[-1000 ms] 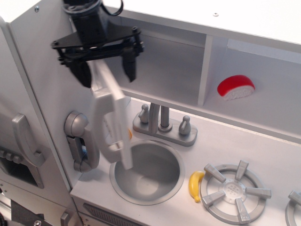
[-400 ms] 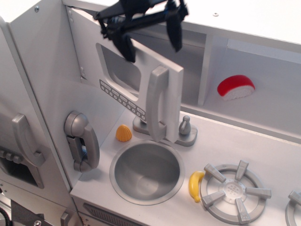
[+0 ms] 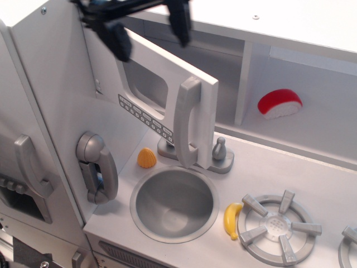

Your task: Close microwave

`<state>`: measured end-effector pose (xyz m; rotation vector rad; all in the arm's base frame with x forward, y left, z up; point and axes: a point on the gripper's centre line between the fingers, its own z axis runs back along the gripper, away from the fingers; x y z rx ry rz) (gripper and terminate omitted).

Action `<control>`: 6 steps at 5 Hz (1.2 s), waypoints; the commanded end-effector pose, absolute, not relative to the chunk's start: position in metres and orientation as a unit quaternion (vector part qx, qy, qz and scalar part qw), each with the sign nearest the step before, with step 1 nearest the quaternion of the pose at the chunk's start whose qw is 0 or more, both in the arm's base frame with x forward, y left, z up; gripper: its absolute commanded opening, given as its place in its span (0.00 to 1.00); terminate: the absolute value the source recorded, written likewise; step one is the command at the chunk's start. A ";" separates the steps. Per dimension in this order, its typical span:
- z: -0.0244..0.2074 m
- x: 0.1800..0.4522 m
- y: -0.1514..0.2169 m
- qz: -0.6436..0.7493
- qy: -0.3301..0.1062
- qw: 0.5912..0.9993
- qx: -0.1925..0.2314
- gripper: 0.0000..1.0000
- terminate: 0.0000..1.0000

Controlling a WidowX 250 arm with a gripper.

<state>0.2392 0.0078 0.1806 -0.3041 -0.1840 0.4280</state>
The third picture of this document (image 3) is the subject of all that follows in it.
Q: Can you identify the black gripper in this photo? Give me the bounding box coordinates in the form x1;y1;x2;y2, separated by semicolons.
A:
71;0;191;62

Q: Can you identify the white microwave door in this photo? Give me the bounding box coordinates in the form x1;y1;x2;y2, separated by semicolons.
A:
117;30;219;169

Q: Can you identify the yellow toy lemon half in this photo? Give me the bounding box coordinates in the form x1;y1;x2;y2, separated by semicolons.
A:
137;147;157;169

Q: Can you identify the red white toy cheese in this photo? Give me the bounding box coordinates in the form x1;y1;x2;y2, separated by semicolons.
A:
257;89;303;119

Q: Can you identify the grey toy phone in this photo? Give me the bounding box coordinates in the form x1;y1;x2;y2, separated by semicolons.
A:
76;131;118;205

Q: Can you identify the white toy kitchen cabinet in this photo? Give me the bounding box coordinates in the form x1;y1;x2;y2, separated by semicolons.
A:
1;1;356;267

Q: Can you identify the grey toy faucet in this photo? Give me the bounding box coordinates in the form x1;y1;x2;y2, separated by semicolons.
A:
157;136;234;174

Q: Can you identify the round silver sink basin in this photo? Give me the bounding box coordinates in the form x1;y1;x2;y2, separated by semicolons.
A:
130;166;219;243

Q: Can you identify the yellow toy banana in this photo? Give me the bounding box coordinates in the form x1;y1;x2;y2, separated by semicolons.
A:
223;203;243;241

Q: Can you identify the grey ice dispenser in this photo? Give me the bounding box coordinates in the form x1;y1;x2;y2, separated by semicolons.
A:
1;174;52;224

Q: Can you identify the grey stove burner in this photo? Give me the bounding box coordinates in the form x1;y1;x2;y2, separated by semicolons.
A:
237;190;322;267
338;226;356;268

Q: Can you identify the grey fridge door handle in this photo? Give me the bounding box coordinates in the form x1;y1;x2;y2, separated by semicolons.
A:
14;134;54;198

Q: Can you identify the grey oven handle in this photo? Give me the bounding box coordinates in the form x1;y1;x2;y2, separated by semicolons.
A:
71;251;84;268

